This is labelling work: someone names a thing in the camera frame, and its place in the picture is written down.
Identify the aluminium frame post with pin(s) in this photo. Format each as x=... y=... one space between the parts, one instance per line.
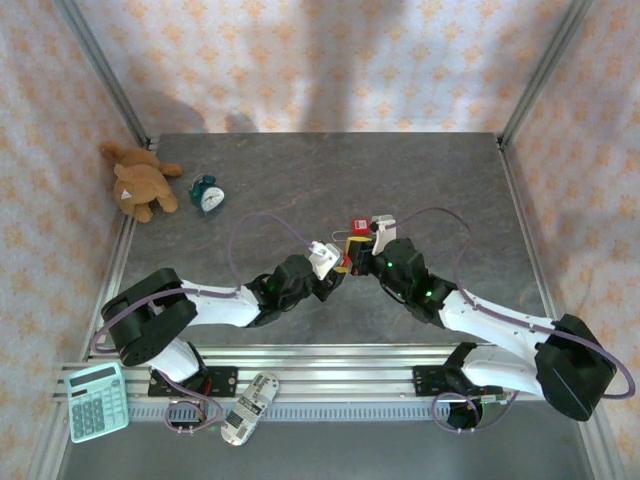
x=545 y=70
x=100 y=70

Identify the aluminium table side rail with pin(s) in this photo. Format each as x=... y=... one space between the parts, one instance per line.
x=112 y=260
x=535 y=225

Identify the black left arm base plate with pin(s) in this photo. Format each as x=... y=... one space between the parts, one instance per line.
x=225 y=382

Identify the aluminium mounting rail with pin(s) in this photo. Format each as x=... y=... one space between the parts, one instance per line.
x=325 y=370

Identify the printed white black can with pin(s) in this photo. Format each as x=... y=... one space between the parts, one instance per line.
x=250 y=407

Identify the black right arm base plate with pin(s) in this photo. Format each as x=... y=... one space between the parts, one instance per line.
x=425 y=381

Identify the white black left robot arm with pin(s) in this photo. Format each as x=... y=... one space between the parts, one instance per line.
x=150 y=320

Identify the orange patterned white fabric backdrop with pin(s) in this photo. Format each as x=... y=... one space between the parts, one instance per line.
x=320 y=60

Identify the brown teddy bear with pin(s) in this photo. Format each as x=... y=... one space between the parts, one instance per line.
x=140 y=185

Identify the mint green calculator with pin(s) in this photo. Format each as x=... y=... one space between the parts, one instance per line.
x=95 y=405

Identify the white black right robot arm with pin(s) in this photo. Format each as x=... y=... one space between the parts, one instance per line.
x=500 y=325

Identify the teal alarm clock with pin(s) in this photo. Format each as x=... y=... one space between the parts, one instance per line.
x=210 y=200

